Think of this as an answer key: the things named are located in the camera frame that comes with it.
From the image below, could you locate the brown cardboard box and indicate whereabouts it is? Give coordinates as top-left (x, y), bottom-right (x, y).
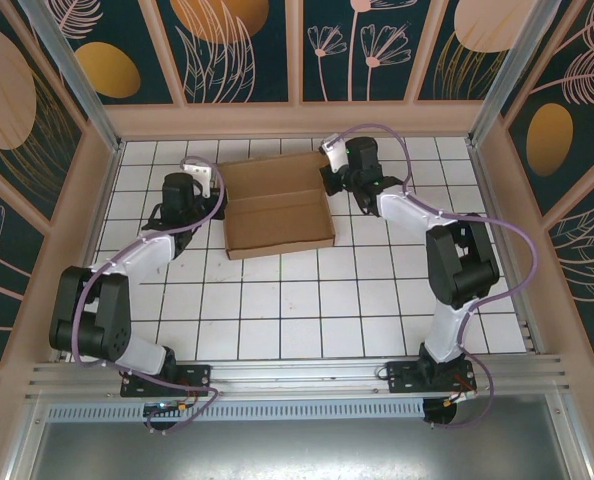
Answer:
top-left (215, 152), bottom-right (337, 261)

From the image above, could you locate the grey metal sheet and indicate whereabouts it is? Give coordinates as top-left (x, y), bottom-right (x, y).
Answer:
top-left (26, 418), bottom-right (586, 480)

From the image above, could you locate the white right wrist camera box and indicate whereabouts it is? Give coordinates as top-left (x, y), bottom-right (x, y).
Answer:
top-left (319, 139), bottom-right (349, 174)

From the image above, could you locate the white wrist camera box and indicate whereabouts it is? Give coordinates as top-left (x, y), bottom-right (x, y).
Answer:
top-left (319, 139), bottom-right (349, 174)
top-left (182, 162), bottom-right (215, 197)

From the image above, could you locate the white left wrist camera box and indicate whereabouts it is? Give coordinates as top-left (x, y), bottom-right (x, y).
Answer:
top-left (182, 162), bottom-right (215, 197)

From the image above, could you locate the aluminium side rail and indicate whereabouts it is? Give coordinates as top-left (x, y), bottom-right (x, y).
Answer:
top-left (468, 143), bottom-right (547, 354)
top-left (56, 142), bottom-right (124, 362)

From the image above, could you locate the aluminium corner post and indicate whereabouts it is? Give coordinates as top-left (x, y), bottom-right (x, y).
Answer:
top-left (16, 0), bottom-right (124, 156)
top-left (468, 0), bottom-right (569, 149)

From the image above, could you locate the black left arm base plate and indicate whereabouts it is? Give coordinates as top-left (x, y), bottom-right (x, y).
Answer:
top-left (120, 363), bottom-right (213, 399)

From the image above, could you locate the small circuit board with wires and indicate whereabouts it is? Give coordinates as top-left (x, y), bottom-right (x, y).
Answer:
top-left (143, 399), bottom-right (189, 417)

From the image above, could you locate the aluminium mounting rail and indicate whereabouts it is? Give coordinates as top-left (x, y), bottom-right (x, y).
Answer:
top-left (24, 353), bottom-right (573, 401)

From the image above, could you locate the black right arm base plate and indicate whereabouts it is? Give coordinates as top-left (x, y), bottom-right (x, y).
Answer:
top-left (385, 357), bottom-right (478, 396)

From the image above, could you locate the slotted grey cable duct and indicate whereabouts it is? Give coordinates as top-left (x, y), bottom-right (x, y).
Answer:
top-left (46, 398), bottom-right (426, 422)

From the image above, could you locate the yellow connector with wires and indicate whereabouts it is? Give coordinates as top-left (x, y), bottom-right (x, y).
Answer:
top-left (444, 389), bottom-right (478, 407)

